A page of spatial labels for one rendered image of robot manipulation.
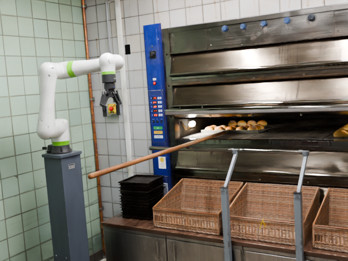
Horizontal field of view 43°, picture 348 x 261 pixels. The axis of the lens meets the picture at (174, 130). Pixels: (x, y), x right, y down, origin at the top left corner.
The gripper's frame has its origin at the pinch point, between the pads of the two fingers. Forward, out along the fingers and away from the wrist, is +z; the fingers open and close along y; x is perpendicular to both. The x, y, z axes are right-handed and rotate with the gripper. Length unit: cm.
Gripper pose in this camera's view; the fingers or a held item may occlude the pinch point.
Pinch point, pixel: (112, 114)
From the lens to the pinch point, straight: 292.0
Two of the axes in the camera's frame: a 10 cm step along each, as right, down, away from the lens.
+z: 0.7, 9.9, 0.8
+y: -5.2, 1.1, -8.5
